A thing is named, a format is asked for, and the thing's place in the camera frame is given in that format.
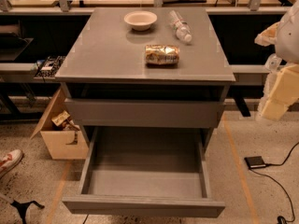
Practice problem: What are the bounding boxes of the closed grey top drawer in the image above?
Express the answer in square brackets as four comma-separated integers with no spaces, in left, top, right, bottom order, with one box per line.
[64,98,224,128]

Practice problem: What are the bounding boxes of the white paper bowl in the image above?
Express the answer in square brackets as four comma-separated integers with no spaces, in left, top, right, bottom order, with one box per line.
[124,11,157,32]

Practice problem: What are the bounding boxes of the white and red sneaker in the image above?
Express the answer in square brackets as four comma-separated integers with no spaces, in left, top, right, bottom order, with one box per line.
[0,149,23,178]

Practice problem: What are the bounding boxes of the cardboard box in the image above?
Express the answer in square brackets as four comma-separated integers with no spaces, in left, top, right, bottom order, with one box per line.
[31,88,89,160]

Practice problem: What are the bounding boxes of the crumpled items in box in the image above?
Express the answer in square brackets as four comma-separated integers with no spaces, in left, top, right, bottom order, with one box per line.
[51,110,79,131]

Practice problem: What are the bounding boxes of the clear plastic water bottle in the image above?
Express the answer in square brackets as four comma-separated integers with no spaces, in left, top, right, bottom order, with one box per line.
[169,10,192,44]

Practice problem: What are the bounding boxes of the black chair base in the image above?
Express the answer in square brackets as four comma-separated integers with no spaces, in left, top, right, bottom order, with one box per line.
[0,193,44,224]

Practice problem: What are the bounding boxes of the black foot pedal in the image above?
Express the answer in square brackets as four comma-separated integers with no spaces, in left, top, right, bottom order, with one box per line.
[245,156,266,169]

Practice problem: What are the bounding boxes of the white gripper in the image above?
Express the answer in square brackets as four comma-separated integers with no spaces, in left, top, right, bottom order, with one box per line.
[254,22,299,122]

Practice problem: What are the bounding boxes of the grey drawer cabinet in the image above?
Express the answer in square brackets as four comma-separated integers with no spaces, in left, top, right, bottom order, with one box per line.
[56,7,235,143]

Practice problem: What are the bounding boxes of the black floor cable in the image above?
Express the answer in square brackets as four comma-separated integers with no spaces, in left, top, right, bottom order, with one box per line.
[249,140,299,224]

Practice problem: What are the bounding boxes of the open grey middle drawer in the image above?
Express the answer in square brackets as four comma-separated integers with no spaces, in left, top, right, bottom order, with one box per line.
[63,127,225,217]

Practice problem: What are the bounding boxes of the black patterned device on shelf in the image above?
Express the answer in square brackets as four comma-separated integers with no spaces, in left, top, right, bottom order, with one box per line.
[36,56,64,77]

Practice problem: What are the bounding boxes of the long grey workbench shelf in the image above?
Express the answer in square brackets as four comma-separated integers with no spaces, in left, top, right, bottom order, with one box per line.
[0,63,269,86]

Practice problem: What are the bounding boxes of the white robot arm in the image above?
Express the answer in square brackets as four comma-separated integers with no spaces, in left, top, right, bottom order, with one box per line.
[254,1,299,125]

